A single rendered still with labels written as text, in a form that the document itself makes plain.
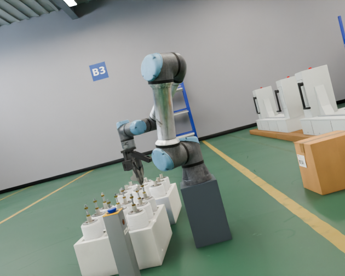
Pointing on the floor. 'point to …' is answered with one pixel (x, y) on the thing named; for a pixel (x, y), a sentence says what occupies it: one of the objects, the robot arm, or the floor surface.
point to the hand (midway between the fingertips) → (142, 182)
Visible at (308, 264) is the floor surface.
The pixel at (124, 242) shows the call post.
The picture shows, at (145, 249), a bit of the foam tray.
